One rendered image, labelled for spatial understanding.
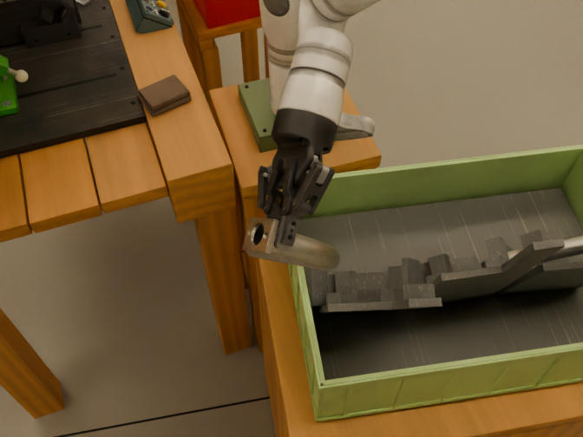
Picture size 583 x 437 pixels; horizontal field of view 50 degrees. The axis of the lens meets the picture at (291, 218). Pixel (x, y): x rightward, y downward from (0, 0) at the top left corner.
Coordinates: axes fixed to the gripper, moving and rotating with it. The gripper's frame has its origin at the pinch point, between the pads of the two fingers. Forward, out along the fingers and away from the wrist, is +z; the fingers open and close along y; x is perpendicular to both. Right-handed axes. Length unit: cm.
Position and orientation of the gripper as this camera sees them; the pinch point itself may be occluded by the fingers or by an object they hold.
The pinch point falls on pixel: (278, 233)
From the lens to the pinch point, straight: 72.8
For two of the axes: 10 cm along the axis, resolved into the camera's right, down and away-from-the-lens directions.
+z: -2.4, 9.6, -1.1
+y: 5.4, 0.4, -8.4
